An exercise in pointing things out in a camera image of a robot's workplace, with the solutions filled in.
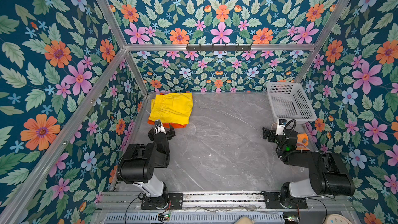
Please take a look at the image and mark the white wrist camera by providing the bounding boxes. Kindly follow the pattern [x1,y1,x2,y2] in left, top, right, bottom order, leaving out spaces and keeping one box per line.
[154,120,166,134]
[276,119,287,135]

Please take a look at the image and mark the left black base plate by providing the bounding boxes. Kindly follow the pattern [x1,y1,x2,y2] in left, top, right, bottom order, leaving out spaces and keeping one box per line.
[141,193,184,211]

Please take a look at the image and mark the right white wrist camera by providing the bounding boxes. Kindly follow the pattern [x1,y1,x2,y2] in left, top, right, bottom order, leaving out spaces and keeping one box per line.
[276,119,287,135]

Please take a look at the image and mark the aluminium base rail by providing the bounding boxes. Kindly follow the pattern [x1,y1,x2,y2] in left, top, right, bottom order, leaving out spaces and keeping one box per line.
[91,191,360,224]

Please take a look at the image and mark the orange fish plush toy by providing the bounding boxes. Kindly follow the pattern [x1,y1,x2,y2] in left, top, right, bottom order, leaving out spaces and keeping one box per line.
[296,133,310,151]

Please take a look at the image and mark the white round device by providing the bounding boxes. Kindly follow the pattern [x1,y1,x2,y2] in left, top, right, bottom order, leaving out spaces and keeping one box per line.
[322,214,352,224]

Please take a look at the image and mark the white plastic basket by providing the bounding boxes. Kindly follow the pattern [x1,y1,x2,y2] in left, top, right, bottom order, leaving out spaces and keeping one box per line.
[266,82,317,124]

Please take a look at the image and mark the orange shorts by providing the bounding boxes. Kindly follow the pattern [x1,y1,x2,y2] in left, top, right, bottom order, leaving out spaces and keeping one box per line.
[147,120,187,129]

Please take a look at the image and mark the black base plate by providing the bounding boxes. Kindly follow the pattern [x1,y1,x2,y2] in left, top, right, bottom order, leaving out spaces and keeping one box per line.
[261,191,308,209]
[141,193,184,211]

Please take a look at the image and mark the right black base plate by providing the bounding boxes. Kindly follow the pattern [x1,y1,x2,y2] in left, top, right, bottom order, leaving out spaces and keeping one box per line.
[261,191,308,209]

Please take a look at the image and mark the black hook rail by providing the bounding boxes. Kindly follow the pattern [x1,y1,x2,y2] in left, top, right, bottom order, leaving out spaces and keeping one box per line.
[186,44,252,52]

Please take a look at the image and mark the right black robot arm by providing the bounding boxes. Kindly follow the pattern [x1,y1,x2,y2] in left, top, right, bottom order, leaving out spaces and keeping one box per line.
[262,119,355,209]

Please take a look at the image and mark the yellow shorts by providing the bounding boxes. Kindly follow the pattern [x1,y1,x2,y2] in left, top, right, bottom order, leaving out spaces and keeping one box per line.
[149,93,193,125]

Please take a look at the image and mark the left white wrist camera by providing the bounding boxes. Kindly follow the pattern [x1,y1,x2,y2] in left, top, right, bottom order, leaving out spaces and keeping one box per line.
[154,120,166,134]

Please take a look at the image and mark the beige round object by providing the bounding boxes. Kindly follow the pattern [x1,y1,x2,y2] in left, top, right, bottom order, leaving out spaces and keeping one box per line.
[234,216,255,224]

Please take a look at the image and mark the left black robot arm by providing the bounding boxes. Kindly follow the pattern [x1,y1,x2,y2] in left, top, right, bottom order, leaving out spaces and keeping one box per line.
[116,120,175,209]

